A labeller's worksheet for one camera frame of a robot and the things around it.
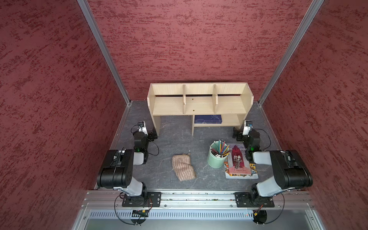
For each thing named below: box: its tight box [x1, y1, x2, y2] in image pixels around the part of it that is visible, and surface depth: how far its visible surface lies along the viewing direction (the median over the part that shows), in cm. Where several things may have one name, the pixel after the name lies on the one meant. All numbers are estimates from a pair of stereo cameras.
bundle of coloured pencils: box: [210, 139, 230, 158], surface depth 81 cm
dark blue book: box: [194, 114, 223, 125], surface depth 92 cm
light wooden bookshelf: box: [146, 82, 254, 137], surface depth 86 cm
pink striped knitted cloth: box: [172, 153, 197, 182], surface depth 83 cm
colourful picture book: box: [223, 143, 259, 180], surface depth 87 cm
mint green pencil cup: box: [207, 140, 230, 169], surface depth 81 cm
